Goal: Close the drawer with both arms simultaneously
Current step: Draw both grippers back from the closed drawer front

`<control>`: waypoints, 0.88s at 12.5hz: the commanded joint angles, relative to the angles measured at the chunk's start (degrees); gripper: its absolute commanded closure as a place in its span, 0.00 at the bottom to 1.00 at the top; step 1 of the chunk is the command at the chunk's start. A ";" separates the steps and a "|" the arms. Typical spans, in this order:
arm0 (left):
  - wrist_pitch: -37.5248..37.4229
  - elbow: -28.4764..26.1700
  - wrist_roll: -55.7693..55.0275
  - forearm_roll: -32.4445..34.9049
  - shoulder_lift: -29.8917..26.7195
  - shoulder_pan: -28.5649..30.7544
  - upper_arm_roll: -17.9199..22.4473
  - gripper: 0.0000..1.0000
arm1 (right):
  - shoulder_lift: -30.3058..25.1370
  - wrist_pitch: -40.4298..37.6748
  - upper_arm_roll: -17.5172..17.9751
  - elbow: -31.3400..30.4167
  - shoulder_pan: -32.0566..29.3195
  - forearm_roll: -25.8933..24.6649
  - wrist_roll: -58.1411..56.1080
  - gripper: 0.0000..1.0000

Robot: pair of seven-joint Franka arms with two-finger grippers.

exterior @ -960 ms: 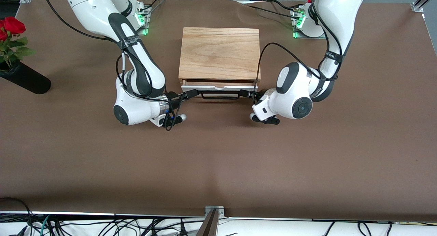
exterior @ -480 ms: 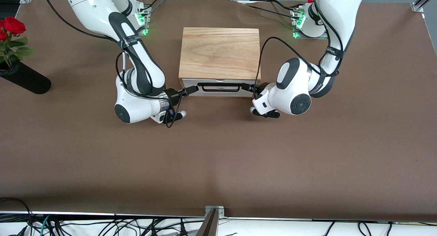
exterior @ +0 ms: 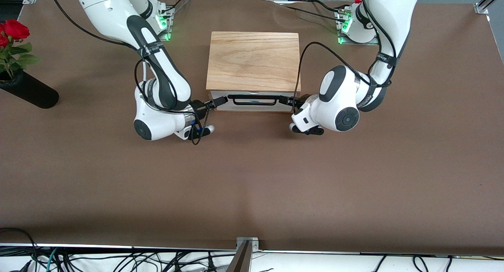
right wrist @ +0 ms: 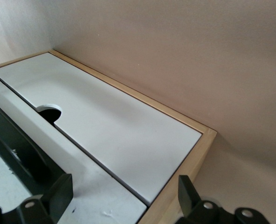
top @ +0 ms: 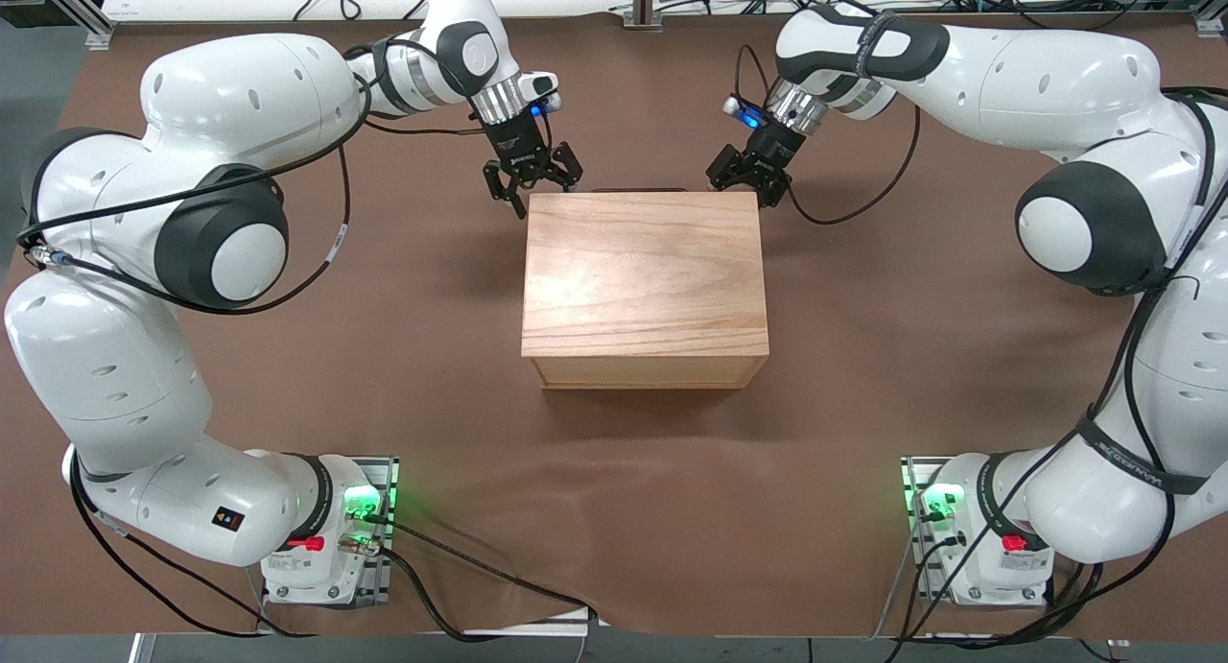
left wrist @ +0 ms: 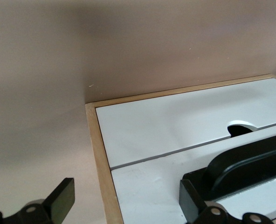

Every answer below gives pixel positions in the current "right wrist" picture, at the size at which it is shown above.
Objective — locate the wooden drawer with white front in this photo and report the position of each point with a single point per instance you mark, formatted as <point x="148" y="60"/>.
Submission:
<point x="93" y="191"/>

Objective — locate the light wooden drawer cabinet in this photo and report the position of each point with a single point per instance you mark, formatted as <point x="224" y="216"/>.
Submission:
<point x="152" y="103"/>

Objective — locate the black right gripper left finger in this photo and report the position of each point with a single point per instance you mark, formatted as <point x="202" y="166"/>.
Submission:
<point x="58" y="198"/>

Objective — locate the white notched drawer front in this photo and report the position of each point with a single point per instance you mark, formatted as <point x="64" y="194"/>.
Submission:
<point x="117" y="121"/>

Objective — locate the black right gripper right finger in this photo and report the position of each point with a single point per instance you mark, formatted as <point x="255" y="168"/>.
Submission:
<point x="189" y="200"/>

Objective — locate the brown table cover sheet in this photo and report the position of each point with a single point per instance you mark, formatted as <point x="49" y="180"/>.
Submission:
<point x="198" y="58"/>

